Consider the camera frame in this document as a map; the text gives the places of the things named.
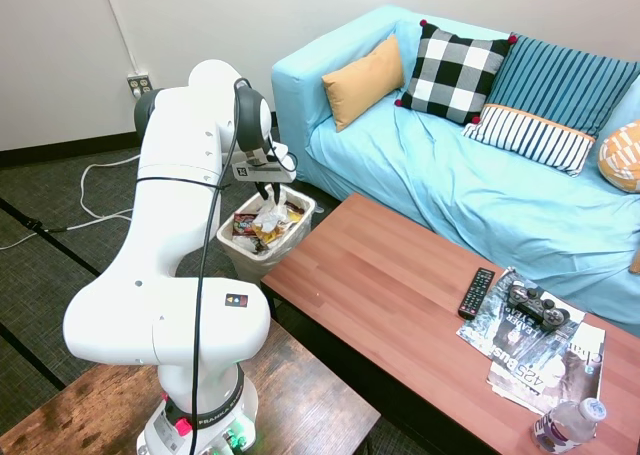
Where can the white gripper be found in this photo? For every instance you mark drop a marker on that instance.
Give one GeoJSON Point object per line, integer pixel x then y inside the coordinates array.
{"type": "Point", "coordinates": [272, 167]}

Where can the white tissue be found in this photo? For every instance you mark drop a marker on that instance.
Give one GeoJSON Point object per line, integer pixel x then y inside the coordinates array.
{"type": "Point", "coordinates": [272, 216]}

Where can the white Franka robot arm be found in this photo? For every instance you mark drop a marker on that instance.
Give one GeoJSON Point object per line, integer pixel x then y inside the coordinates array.
{"type": "Point", "coordinates": [175, 255]}

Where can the clear plastic bin liner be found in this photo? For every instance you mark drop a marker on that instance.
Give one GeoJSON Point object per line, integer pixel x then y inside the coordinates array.
{"type": "Point", "coordinates": [306, 210]}

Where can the white plastic trash bin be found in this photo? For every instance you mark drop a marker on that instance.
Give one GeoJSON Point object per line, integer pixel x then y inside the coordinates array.
{"type": "Point", "coordinates": [250, 262]}

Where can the yellow snack wrapper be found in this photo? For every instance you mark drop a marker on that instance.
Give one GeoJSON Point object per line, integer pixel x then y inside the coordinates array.
{"type": "Point", "coordinates": [280, 230]}

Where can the red snack wrapper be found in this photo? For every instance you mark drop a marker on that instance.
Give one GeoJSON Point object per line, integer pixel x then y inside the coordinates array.
{"type": "Point", "coordinates": [244, 223]}

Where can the plain orange pillow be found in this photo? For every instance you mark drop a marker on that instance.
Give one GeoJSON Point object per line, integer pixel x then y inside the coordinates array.
{"type": "Point", "coordinates": [362, 82]}

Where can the light blue sofa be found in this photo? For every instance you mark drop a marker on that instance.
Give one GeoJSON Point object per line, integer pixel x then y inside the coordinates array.
{"type": "Point", "coordinates": [475, 190]}

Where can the black white checkered pillow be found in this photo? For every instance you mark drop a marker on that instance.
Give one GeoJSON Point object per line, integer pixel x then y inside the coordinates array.
{"type": "Point", "coordinates": [452, 75]}

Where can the black TV remote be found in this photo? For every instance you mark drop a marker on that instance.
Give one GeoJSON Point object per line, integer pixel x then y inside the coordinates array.
{"type": "Point", "coordinates": [476, 293]}

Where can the black stand leg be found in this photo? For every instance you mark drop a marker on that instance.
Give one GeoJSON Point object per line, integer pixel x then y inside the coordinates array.
{"type": "Point", "coordinates": [35, 223]}

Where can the white navy striped pillow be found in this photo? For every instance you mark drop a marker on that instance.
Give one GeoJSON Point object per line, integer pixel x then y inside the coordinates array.
{"type": "Point", "coordinates": [535, 137]}

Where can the business magazine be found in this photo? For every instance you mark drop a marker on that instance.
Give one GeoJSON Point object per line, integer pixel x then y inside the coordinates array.
{"type": "Point", "coordinates": [505, 340]}

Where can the black game controller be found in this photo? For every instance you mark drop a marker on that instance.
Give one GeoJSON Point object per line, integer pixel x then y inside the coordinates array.
{"type": "Point", "coordinates": [537, 307]}

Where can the teal striped pillow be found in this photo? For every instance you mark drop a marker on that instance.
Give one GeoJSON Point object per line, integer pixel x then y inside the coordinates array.
{"type": "Point", "coordinates": [560, 82]}

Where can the orange white patterned pillow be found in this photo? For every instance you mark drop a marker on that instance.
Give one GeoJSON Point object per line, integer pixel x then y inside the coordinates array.
{"type": "Point", "coordinates": [622, 157]}

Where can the magazine with white cover edge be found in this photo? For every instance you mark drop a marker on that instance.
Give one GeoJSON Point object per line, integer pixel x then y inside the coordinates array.
{"type": "Point", "coordinates": [585, 370]}

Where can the clear plastic water bottle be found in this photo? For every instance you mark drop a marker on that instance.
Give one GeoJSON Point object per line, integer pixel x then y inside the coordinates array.
{"type": "Point", "coordinates": [567, 427]}

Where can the white wall power outlet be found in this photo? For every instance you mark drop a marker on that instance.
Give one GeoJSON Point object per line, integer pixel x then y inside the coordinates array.
{"type": "Point", "coordinates": [138, 85]}

